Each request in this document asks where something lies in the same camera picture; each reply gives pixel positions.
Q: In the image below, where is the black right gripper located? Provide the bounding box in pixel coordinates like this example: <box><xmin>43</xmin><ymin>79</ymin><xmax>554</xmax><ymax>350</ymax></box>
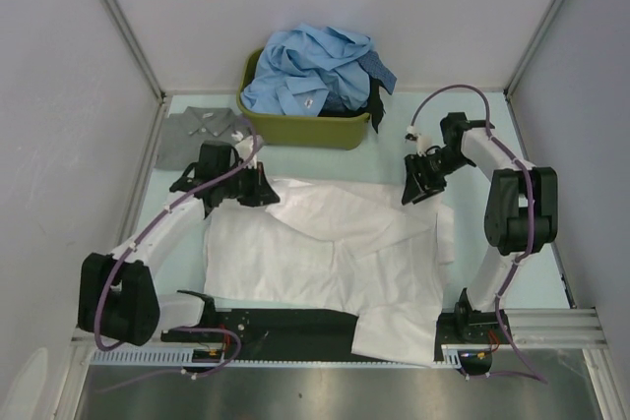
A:
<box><xmin>401</xmin><ymin>149</ymin><xmax>472</xmax><ymax>205</ymax></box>

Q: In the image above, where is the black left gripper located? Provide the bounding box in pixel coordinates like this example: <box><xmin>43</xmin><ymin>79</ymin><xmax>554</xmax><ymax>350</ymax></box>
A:
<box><xmin>219</xmin><ymin>162</ymin><xmax>280</xmax><ymax>208</ymax></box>

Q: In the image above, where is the white long sleeve shirt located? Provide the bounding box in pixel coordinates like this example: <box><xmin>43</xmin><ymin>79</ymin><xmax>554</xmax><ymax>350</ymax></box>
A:
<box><xmin>205</xmin><ymin>178</ymin><xmax>455</xmax><ymax>366</ymax></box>

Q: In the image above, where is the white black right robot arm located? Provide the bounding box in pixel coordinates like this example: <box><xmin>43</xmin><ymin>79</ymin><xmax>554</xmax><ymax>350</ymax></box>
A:
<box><xmin>402</xmin><ymin>112</ymin><xmax>558</xmax><ymax>344</ymax></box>

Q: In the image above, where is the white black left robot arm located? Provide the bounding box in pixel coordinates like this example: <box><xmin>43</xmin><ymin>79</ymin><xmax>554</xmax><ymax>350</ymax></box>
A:
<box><xmin>77</xmin><ymin>142</ymin><xmax>280</xmax><ymax>351</ymax></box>

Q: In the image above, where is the light blue long sleeve shirt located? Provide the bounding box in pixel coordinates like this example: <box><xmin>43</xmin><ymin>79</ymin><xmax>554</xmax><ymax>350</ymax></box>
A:
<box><xmin>240</xmin><ymin>24</ymin><xmax>373</xmax><ymax>117</ymax></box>

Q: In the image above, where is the black garment in basket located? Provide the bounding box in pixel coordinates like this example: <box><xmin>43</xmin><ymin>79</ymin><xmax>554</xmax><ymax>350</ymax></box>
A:
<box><xmin>365</xmin><ymin>78</ymin><xmax>385</xmax><ymax>134</ymax></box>

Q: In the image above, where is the folded grey polo shirt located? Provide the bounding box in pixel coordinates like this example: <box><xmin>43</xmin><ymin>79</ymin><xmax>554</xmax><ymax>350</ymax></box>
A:
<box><xmin>156</xmin><ymin>107</ymin><xmax>250</xmax><ymax>171</ymax></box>

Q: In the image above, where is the olive green plastic basket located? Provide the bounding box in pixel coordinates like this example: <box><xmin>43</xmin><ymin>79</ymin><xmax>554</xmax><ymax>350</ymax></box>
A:
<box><xmin>236</xmin><ymin>49</ymin><xmax>370</xmax><ymax>150</ymax></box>

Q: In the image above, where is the dark blue patterned shirt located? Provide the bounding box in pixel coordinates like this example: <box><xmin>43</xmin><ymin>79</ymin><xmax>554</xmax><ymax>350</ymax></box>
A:
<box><xmin>357</xmin><ymin>50</ymin><xmax>398</xmax><ymax>95</ymax></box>

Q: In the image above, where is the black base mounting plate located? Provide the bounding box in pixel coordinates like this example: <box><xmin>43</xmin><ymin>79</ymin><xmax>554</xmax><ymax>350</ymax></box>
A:
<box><xmin>161</xmin><ymin>307</ymin><xmax>510</xmax><ymax>366</ymax></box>

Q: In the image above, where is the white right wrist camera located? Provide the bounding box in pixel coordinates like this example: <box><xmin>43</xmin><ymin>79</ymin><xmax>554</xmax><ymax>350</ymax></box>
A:
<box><xmin>405</xmin><ymin>126</ymin><xmax>433</xmax><ymax>155</ymax></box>

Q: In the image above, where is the white slotted cable duct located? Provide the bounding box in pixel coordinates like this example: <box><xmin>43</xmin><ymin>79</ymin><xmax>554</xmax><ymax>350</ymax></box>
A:
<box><xmin>91</xmin><ymin>344</ymin><xmax>473</xmax><ymax>370</ymax></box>

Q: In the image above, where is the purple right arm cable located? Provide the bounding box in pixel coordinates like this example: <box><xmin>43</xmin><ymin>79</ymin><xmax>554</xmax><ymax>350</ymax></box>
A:
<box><xmin>409</xmin><ymin>84</ymin><xmax>551</xmax><ymax>385</ymax></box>

